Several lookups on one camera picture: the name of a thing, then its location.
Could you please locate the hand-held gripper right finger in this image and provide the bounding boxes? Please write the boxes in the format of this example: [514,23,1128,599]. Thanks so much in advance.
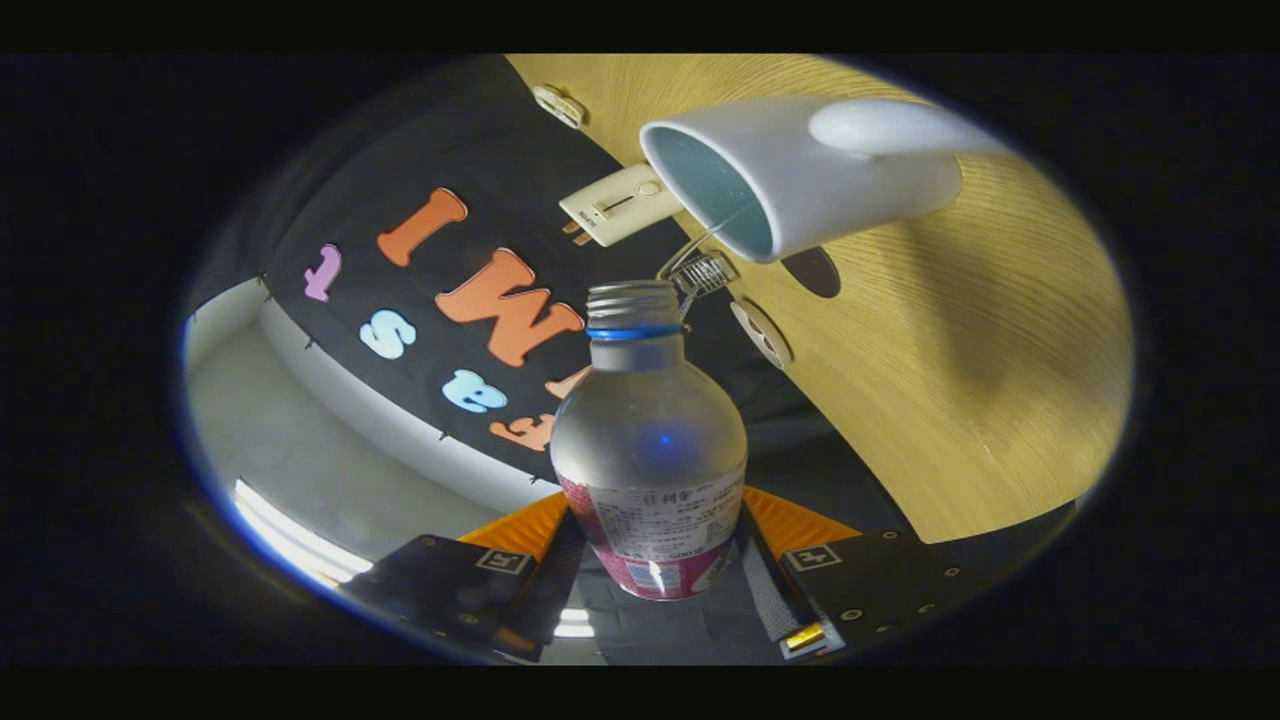
[735,485,1001,661]

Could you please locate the wooden table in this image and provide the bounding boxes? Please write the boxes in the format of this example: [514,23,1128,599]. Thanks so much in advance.
[505,55,1136,544]

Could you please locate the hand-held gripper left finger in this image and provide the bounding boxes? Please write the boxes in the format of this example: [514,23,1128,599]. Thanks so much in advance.
[340,490,586,663]

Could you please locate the white round plate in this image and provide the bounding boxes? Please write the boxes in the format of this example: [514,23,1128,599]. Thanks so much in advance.
[729,298,794,371]

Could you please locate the metal wire cutlery holder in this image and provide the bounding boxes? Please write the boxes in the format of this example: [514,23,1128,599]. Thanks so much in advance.
[672,250,741,319]

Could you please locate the dark round coaster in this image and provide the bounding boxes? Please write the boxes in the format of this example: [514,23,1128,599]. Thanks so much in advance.
[780,247,842,299]

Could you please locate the white toaster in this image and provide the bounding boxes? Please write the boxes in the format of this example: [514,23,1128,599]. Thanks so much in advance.
[558,164,686,248]

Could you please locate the white cup with blue inside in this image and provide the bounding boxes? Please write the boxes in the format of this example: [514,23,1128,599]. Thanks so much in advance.
[639,95,1011,264]

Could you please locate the metal utensil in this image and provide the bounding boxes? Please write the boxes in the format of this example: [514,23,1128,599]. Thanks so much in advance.
[657,205,751,283]

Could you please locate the red food pieces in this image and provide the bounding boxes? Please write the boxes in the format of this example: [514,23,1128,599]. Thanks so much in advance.
[745,310,783,363]

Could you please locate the black backdrop cloth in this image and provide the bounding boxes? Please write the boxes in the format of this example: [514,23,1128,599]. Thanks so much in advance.
[185,55,1076,666]

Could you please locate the large ceiling light panel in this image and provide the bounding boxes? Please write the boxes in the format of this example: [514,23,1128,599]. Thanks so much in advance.
[232,478,376,586]

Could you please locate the silver bottle with red label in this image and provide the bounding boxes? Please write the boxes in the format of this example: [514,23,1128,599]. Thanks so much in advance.
[549,280,749,601]

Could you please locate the white divided snack tray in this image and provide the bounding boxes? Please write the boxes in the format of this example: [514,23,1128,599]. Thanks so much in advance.
[531,84,587,130]

